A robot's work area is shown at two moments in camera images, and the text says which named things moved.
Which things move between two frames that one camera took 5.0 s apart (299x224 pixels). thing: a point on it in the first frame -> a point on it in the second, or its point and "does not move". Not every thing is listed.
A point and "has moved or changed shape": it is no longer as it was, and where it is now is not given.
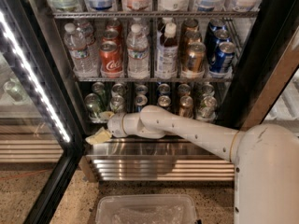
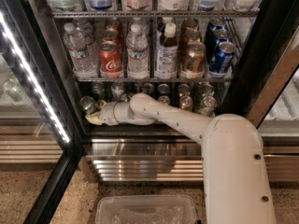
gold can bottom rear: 183,90 does not move
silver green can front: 207,108 does not move
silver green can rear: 207,90 does not move
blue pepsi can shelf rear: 214,25 does not move
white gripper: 115,125 -> 107,113
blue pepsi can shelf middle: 213,39 does not move
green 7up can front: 92,103 has moved or changed shape
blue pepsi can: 141,90 -> 149,89
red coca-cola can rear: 114,26 does not move
